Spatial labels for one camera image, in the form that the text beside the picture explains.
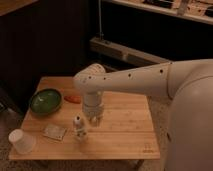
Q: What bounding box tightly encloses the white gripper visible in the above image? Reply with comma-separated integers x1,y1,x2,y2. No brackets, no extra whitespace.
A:
82,104,104,126

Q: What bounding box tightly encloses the small clear plastic bottle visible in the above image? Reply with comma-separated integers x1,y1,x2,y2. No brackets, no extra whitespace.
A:
73,116,87,140

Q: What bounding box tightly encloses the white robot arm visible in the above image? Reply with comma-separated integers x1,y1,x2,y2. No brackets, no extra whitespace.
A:
74,59,213,171

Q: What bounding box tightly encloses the orange carrot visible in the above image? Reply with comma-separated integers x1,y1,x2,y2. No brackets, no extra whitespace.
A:
64,96,81,104

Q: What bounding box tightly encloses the wooden table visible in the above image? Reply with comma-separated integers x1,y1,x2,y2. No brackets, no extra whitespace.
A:
8,76,161,169

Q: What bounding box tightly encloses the grey sponge pad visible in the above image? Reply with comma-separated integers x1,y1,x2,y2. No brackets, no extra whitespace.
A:
43,124,67,141

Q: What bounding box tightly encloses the green bowl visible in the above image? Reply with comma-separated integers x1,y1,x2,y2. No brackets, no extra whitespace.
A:
29,88,62,116

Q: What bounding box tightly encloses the white plastic cup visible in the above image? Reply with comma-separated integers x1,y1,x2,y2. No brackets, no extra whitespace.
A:
9,129,36,154

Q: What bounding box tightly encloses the white shelf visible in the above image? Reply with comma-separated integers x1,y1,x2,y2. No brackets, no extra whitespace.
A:
105,0,213,25

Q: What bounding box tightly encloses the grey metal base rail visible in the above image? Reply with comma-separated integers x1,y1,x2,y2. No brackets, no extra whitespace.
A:
90,37,168,66

